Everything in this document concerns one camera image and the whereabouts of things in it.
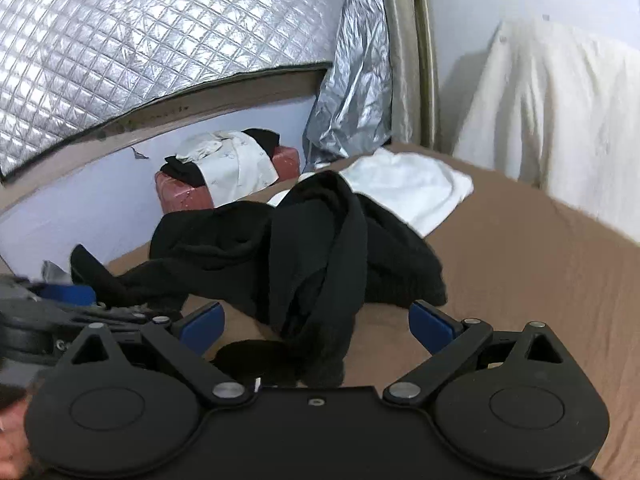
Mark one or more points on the white printed cloth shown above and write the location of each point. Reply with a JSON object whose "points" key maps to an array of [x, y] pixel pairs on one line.
{"points": [[235, 160]]}

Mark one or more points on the beige curtain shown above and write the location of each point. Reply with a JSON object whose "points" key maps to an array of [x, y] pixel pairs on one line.
{"points": [[405, 60]]}

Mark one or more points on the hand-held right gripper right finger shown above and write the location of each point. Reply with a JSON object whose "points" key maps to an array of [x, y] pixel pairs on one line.
{"points": [[430, 325]]}

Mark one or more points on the silver quilted insulation sheet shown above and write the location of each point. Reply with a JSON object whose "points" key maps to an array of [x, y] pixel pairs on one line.
{"points": [[125, 35]]}

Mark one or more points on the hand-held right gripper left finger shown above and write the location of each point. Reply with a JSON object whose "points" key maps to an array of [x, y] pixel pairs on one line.
{"points": [[202, 327]]}

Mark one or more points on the person's left hand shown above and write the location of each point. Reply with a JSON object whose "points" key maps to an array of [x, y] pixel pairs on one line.
{"points": [[10, 425]]}

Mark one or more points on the red stool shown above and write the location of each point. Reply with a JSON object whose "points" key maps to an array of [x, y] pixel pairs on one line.
{"points": [[180, 195]]}

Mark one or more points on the white cloth on stool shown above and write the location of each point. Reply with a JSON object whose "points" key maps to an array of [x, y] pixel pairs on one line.
{"points": [[187, 172]]}

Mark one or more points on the white garment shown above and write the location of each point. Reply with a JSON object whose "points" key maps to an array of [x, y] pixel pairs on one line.
{"points": [[410, 185]]}

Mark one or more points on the white draped sheet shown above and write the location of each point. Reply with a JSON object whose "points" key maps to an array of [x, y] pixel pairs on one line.
{"points": [[550, 110]]}

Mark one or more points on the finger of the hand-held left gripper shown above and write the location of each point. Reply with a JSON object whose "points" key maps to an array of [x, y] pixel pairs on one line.
{"points": [[125, 315], [65, 294]]}

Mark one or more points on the black pants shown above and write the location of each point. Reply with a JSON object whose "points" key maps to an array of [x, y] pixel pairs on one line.
{"points": [[310, 240]]}

